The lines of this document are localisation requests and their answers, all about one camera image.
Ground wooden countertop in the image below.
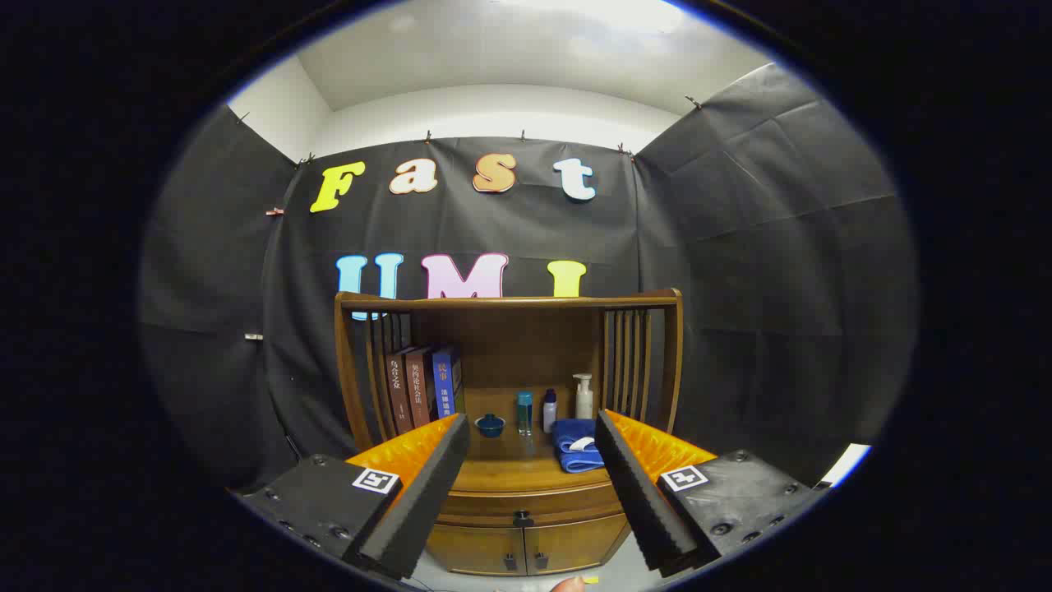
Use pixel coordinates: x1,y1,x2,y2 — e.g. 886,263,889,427
448,386,625,494

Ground blue book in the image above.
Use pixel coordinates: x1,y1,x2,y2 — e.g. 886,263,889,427
431,345,464,420

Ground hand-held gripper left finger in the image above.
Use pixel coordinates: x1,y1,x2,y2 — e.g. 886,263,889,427
234,414,471,580

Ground brown book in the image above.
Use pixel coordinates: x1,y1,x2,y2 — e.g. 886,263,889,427
405,347,436,428
386,349,414,437

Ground wooden cabinet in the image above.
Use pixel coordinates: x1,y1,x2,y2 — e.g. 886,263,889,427
334,288,685,576

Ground blue folded towel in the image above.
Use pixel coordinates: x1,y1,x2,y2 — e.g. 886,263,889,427
551,419,607,474

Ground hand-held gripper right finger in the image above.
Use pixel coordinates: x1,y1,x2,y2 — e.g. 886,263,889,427
593,409,827,578

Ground black backdrop cloth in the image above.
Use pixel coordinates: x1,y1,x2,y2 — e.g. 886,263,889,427
138,63,917,494

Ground wooden cabinet door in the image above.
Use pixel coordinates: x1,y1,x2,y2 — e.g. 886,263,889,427
426,526,527,576
524,514,632,574

